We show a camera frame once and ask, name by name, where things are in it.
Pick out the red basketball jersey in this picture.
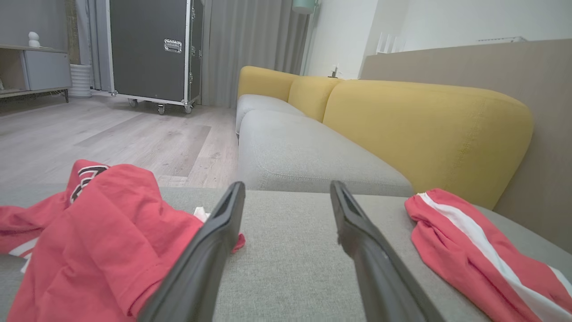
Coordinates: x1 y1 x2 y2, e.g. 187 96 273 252
0 159 246 322

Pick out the low TV cabinet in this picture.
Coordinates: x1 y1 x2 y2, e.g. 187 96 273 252
0 44 73 102

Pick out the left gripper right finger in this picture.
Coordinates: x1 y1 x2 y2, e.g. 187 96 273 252
330 180 447 322

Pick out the white antenna device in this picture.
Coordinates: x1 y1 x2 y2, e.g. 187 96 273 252
376 32 406 54

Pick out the yellow sofa back cushion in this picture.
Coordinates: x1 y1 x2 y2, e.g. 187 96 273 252
237 66 299 102
288 76 344 123
323 80 534 210

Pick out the beige partition panel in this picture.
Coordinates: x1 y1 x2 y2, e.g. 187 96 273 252
360 38 572 253

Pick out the red shorts white stripe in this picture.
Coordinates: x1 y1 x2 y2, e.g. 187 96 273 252
404 188 572 322

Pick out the grey sofa seat cushion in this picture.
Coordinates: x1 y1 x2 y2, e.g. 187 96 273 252
235 94 307 135
237 109 414 197

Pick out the white ribbed cylinder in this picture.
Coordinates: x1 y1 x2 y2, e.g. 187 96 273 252
68 64 93 98

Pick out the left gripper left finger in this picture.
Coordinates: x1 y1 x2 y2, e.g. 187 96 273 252
138 181 246 322

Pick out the teal lamp shade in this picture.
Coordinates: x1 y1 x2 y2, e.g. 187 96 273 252
292 0 320 16

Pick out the large grey sofa seat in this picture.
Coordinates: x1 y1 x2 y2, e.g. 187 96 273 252
0 183 572 322

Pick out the black wheeled flight case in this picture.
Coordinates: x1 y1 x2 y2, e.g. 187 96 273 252
106 0 205 115

